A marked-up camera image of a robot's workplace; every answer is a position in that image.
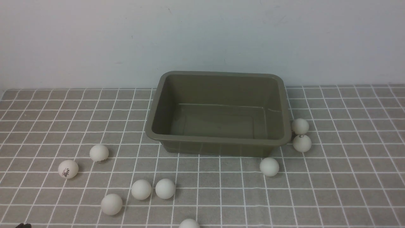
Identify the white ball printed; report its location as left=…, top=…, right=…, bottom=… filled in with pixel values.
left=293, top=135, right=312, bottom=153

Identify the grey checked tablecloth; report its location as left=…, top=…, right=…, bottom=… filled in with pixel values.
left=0, top=84, right=405, bottom=228

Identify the white ball bottom edge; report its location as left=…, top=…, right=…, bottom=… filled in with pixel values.
left=178, top=219, right=200, bottom=228

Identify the white ball red logo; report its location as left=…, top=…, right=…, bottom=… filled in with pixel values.
left=58, top=160, right=79, bottom=179

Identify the olive green plastic bin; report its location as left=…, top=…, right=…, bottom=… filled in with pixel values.
left=145, top=71, right=292, bottom=157

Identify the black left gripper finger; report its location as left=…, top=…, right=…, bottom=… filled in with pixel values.
left=16, top=223, right=32, bottom=228

